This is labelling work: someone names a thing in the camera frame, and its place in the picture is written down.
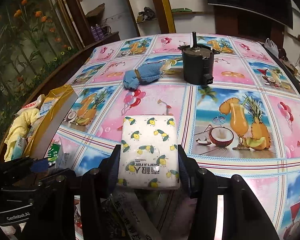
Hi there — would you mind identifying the lemon print tissue pack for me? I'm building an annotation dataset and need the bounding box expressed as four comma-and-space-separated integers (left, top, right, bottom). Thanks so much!
117, 115, 181, 190

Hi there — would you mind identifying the black yellow strap bundle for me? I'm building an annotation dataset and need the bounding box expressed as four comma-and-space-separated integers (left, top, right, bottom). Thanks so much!
137, 6, 158, 22

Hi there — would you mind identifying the blue towel bundle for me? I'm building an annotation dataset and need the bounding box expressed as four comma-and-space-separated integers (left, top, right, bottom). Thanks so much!
122, 64, 165, 90

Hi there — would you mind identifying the white packet red print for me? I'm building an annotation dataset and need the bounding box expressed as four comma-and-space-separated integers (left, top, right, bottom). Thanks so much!
14, 101, 44, 117

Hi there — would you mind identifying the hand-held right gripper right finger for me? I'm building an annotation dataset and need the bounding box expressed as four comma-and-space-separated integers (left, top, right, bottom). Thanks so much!
177, 145, 280, 240

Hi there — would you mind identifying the pale yellow labelled packet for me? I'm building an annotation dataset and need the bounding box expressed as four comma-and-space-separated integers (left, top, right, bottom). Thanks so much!
39, 96, 62, 117

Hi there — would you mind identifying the white foam box yellow tape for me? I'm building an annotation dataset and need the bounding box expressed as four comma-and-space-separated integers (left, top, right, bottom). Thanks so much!
0, 84, 78, 163

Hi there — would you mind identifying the floral wall poster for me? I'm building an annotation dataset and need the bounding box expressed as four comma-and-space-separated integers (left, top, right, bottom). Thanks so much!
0, 0, 91, 155

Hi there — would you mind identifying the white plastic bag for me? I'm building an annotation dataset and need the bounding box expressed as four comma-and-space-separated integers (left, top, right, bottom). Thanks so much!
264, 38, 287, 58

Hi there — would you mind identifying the yellow towel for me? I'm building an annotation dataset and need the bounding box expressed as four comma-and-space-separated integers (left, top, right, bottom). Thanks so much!
4, 109, 40, 162

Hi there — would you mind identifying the black motor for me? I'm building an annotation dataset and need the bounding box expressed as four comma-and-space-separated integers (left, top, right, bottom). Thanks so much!
178, 32, 215, 87

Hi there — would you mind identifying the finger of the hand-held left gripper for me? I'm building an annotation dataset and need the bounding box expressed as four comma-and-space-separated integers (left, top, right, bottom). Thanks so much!
0, 156, 51, 178

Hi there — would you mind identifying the green white packet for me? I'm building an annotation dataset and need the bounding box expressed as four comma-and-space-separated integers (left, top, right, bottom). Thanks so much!
47, 142, 65, 168

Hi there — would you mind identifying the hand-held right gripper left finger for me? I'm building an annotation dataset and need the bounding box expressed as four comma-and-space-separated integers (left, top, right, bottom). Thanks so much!
56, 146, 122, 240

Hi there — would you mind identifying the blue white packet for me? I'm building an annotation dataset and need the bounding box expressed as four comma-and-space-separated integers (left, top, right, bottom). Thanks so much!
11, 136, 27, 159

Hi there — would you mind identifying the printed fruit tablecloth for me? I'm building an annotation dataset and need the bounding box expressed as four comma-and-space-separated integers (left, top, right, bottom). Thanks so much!
50, 34, 300, 240

